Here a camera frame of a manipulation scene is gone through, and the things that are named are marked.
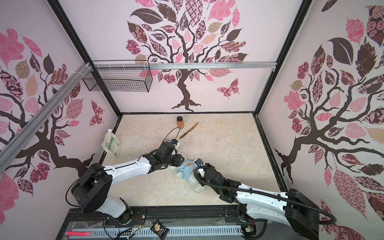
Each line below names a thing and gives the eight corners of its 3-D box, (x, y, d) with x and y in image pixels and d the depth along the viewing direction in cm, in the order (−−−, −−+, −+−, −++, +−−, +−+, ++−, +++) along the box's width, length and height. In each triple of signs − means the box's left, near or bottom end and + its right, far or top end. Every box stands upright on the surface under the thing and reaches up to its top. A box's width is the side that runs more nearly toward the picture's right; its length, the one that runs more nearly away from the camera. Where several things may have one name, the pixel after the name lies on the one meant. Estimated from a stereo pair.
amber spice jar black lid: (177, 129, 112) (176, 120, 105) (178, 124, 115) (176, 116, 108) (184, 129, 112) (183, 120, 105) (184, 124, 115) (183, 116, 108)
